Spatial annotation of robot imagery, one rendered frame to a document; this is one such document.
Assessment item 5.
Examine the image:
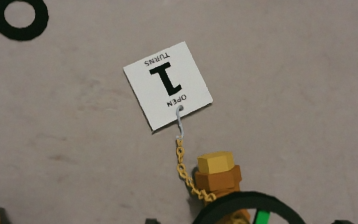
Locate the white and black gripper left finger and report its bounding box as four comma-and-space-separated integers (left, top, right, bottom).
145, 219, 161, 224

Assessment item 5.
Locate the black rubber ring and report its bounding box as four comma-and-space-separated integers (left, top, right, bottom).
0, 0, 49, 41

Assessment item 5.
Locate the grey pipe manifold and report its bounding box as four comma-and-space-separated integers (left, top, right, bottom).
193, 151, 306, 224

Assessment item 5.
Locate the white square tag with gold chain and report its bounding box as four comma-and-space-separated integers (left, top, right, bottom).
123, 41, 216, 202

